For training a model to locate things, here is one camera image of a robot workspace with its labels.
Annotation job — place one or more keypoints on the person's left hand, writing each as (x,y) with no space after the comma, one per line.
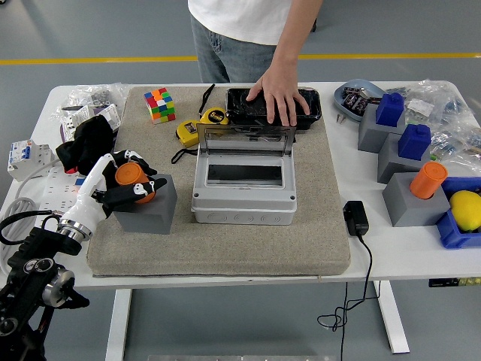
(280,94)

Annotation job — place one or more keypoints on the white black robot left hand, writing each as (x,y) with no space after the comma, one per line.
(92,188)

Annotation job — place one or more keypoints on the orange cylinder battery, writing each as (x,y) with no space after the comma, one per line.
(129,175)
(428,180)

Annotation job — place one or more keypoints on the smoky transparent box lid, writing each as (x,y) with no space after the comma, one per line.
(244,144)

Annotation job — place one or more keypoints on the person's left forearm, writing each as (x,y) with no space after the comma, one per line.
(289,45)

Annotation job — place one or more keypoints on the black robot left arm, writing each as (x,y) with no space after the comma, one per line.
(34,246)

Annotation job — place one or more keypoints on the grey white electrical box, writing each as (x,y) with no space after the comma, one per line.
(244,214)

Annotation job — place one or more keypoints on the white power strip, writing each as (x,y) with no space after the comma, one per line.
(60,192)

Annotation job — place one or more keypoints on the black cloth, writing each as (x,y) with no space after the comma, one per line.
(86,143)

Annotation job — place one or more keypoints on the black plastic tray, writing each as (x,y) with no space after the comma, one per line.
(236,109)

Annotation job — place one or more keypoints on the light blue dish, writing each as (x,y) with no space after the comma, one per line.
(339,99)

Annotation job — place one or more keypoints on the small metal screws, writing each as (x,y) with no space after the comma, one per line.
(340,118)

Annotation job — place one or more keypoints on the grey block with round hole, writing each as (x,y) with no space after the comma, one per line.
(150,222)

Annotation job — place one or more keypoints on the yellow tape measure 5m label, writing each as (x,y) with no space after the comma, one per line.
(214,116)

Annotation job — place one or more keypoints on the purple foil packet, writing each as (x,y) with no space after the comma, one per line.
(349,98)
(360,104)

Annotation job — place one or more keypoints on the white circuit breaker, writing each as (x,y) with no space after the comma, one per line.
(24,156)

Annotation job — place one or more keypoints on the white purple package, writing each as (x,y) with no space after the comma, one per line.
(109,114)

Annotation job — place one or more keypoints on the person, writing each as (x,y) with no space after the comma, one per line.
(240,19)

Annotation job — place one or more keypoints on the clear bag of screws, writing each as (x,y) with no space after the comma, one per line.
(90,94)

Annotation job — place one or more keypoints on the yellow tape measure plain face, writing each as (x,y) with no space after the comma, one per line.
(188,133)

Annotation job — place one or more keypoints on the grey block holder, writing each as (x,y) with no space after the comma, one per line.
(406,211)
(391,167)
(372,136)

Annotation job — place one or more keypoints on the large colourful puzzle cube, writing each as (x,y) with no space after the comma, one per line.
(159,105)

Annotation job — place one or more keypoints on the blue plastic block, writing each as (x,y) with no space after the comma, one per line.
(390,111)
(413,143)

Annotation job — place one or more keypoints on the white table leg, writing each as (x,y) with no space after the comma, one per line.
(392,319)
(118,323)

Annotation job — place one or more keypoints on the black power adapter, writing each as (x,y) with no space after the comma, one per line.
(356,218)

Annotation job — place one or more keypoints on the grey-brown mat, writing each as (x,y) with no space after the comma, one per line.
(225,252)

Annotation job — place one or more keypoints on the clear bag of parts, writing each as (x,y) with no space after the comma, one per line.
(454,144)
(432,97)

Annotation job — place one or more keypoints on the yellow lemon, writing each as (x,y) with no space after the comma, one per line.
(466,210)

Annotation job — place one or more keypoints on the blue storage bin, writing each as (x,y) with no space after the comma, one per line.
(454,237)

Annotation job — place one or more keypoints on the black table control panel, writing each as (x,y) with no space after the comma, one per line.
(443,283)

